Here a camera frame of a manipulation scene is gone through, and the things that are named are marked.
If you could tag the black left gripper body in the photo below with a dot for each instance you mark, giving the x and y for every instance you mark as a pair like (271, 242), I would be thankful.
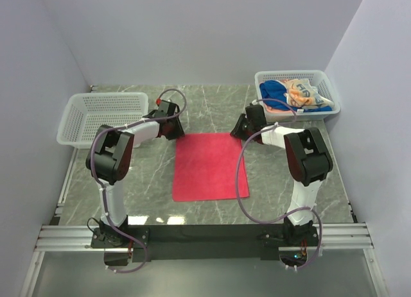
(175, 129)

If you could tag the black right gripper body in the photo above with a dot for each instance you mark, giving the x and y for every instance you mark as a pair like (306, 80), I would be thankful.
(250, 127)

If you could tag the pink red towel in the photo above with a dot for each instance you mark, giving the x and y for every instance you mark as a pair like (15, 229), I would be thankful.
(205, 167)

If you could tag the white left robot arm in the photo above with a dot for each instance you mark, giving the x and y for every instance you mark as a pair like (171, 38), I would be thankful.
(109, 161)

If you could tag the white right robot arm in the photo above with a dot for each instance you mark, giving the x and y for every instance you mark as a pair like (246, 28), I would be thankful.
(309, 162)

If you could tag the white basket with towels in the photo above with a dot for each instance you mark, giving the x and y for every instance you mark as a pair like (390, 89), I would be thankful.
(317, 79)

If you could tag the peach orange towel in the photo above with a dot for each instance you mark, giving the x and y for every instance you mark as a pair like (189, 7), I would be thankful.
(277, 111)

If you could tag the blue towel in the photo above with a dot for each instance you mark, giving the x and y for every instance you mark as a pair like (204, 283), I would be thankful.
(272, 93)

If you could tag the beige patterned towel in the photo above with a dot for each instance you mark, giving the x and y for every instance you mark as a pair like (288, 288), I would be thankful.
(300, 94)

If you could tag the empty white plastic basket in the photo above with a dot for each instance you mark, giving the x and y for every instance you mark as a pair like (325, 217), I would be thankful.
(85, 113)

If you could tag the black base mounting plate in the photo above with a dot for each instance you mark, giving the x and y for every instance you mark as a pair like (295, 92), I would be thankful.
(176, 242)

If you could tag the aluminium rail frame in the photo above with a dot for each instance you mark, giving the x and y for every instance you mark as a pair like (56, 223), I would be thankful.
(78, 238)

